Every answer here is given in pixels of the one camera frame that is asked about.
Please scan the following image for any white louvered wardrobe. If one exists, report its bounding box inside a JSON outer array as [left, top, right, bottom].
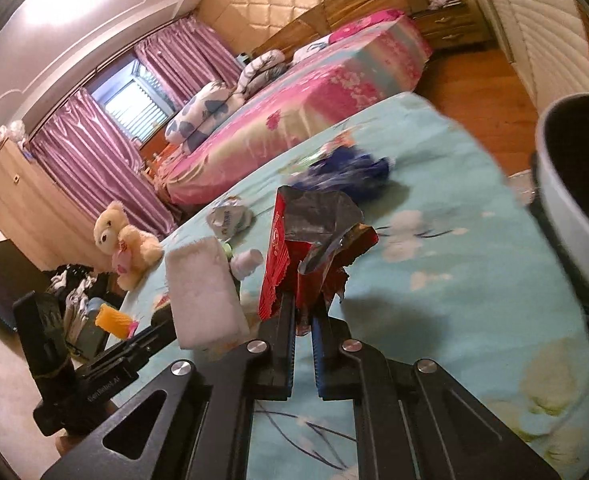
[[477, 0, 589, 112]]

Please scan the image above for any pink curtain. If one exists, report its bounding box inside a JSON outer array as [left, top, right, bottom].
[[29, 88, 176, 238], [134, 15, 242, 107]]

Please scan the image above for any blue white folded quilt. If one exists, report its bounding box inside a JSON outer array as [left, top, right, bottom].
[[164, 81, 246, 154]]

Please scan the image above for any light wooden cabinet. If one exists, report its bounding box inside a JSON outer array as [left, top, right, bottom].
[[0, 140, 110, 272]]

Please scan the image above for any white styrofoam block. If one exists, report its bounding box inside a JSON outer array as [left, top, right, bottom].
[[165, 237, 250, 350]]

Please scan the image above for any blue plastic bag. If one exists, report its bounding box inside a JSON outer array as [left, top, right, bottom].
[[288, 146, 392, 205]]

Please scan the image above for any small white bottle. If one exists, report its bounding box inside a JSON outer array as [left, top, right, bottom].
[[229, 249, 263, 282]]

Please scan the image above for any wooden headboard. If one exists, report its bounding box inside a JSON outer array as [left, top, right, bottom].
[[250, 0, 429, 58]]

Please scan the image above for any pink floral bed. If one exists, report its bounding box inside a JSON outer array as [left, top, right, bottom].
[[154, 15, 431, 207]]

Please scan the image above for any pink curtain left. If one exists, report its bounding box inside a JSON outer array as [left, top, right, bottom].
[[29, 88, 176, 238]]

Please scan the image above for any pink curtain right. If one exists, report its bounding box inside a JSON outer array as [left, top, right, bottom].
[[134, 15, 242, 107]]

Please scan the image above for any wooden nightstand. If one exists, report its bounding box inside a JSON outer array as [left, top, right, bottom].
[[412, 2, 493, 51]]

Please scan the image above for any cream teddy bear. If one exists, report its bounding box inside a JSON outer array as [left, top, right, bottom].
[[93, 200, 164, 292]]

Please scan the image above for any pink pillow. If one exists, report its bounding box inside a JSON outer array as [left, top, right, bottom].
[[328, 9, 405, 44]]

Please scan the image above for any grey white folded quilt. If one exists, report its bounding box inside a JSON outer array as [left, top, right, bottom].
[[235, 49, 289, 99]]

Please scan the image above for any crumpled white wrapper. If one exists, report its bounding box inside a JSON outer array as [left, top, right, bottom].
[[206, 196, 253, 242]]

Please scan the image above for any red snack bag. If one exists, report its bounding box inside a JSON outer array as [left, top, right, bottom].
[[258, 185, 379, 321]]

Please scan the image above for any teal floral bed sheet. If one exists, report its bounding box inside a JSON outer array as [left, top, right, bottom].
[[104, 91, 589, 480]]

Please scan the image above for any window with blinds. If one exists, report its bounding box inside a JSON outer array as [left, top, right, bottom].
[[85, 54, 176, 146]]

